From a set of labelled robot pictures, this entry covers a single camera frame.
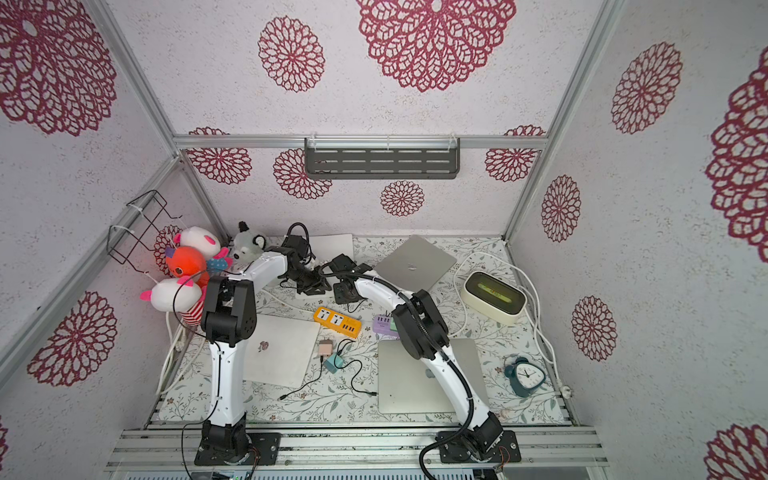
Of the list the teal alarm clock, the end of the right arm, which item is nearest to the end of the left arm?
the end of the right arm

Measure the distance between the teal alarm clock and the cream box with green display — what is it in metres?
0.14

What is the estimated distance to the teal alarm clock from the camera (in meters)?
0.81

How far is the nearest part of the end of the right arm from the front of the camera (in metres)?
0.78

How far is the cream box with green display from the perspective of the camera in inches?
37.0

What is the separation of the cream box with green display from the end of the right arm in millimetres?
388

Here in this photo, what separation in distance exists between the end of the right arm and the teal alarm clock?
0.48 meters
